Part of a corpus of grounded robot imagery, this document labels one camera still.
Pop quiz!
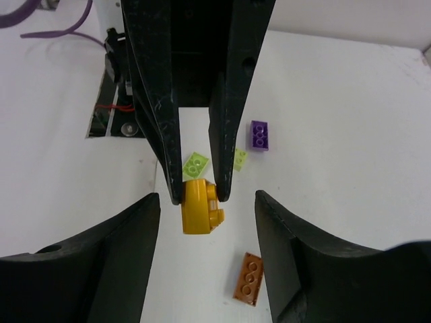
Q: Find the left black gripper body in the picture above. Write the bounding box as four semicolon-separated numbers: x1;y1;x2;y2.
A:
170;1;232;108

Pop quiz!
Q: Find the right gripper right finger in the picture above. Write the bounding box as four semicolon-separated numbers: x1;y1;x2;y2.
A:
255;190;430;322

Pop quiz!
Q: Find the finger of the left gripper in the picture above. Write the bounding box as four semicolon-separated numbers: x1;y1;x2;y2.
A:
209;1;275;202
121;1;183;205

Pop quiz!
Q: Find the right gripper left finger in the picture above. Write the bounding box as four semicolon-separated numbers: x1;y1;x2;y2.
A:
1;193;160;322

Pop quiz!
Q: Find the yellow black striped lego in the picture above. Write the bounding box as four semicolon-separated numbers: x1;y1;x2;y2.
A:
181;178;225;235

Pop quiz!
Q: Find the brown 2x4 lego plate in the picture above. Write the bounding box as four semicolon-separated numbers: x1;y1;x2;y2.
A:
232;252;264;307

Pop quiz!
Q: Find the dark purple lego brick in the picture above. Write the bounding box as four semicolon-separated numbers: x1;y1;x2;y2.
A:
250;120;269;151

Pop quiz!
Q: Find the green 2x2 lego brick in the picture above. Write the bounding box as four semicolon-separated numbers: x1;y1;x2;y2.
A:
234;148;248;172

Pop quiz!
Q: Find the green 2x4 lego brick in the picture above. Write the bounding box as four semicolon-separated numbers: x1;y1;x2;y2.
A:
183;152;209;180

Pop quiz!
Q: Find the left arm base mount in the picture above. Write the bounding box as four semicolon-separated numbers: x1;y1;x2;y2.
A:
87;28;145;138

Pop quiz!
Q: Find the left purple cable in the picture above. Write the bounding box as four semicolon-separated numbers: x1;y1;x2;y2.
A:
0;0;105;46

